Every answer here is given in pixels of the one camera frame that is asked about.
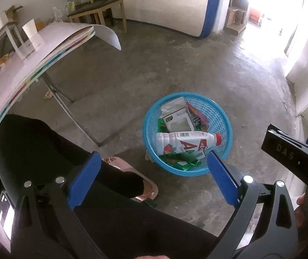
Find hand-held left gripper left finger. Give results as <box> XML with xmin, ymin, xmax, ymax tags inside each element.
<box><xmin>11</xmin><ymin>152</ymin><xmax>108</xmax><ymax>259</ymax></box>

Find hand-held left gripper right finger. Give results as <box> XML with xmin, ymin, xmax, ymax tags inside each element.
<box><xmin>207</xmin><ymin>150</ymin><xmax>299</xmax><ymax>259</ymax></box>

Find green snack bag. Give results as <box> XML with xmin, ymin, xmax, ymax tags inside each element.
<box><xmin>157</xmin><ymin>119</ymin><xmax>206</xmax><ymax>172</ymax></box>

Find blue plastic basket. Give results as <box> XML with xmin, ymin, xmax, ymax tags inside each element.
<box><xmin>142</xmin><ymin>92</ymin><xmax>230</xmax><ymax>175</ymax></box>

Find white strawberry drink bottle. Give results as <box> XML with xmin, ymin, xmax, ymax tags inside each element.
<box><xmin>155</xmin><ymin>131</ymin><xmax>223</xmax><ymax>155</ymax></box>

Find purple snack packet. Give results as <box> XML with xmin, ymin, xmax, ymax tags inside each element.
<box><xmin>186</xmin><ymin>102</ymin><xmax>209</xmax><ymax>130</ymax></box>

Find white box package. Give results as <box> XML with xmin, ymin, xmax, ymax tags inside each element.
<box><xmin>161</xmin><ymin>97</ymin><xmax>195</xmax><ymax>133</ymax></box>

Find person's right hand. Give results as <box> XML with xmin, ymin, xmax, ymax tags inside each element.
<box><xmin>296</xmin><ymin>194</ymin><xmax>308</xmax><ymax>230</ymax></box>

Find person's foot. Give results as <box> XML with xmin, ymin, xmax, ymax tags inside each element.
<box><xmin>102</xmin><ymin>156</ymin><xmax>122</xmax><ymax>169</ymax></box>

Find person's black pants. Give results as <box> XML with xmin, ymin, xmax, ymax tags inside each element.
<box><xmin>0</xmin><ymin>114</ymin><xmax>219</xmax><ymax>259</ymax></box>

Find pink slipper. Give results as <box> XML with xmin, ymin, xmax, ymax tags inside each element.
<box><xmin>101</xmin><ymin>156</ymin><xmax>159</xmax><ymax>201</ymax></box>

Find smartphone with lit screen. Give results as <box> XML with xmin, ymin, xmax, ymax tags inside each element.
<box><xmin>0</xmin><ymin>191</ymin><xmax>16</xmax><ymax>240</ymax></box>

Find orange object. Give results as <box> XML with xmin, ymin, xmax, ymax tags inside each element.
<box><xmin>248</xmin><ymin>7</ymin><xmax>262</xmax><ymax>25</ymax></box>

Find wooden crate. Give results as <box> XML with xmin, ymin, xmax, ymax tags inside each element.
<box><xmin>225</xmin><ymin>0</ymin><xmax>249</xmax><ymax>35</ymax></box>

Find orange snack wrapper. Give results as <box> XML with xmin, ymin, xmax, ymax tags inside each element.
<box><xmin>0</xmin><ymin>53</ymin><xmax>10</xmax><ymax>69</ymax></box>

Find white paper cup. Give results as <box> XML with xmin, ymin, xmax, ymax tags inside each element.
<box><xmin>22</xmin><ymin>18</ymin><xmax>45</xmax><ymax>51</ymax></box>

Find white table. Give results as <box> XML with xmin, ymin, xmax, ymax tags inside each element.
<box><xmin>0</xmin><ymin>23</ymin><xmax>25</xmax><ymax>68</ymax></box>

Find white printed plastic bag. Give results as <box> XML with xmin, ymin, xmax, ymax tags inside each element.
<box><xmin>52</xmin><ymin>1</ymin><xmax>77</xmax><ymax>24</ymax></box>

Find wooden chair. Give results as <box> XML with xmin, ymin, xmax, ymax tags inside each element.
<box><xmin>67</xmin><ymin>0</ymin><xmax>127</xmax><ymax>33</ymax></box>

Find cardboard box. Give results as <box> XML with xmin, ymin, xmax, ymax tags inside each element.
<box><xmin>4</xmin><ymin>5</ymin><xmax>23</xmax><ymax>23</ymax></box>

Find white mattress with blue edge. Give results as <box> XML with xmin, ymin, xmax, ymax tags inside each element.
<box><xmin>107</xmin><ymin>0</ymin><xmax>226</xmax><ymax>39</ymax></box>

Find grey metal table frame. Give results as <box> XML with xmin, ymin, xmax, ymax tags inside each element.
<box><xmin>34</xmin><ymin>71</ymin><xmax>102</xmax><ymax>147</ymax></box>

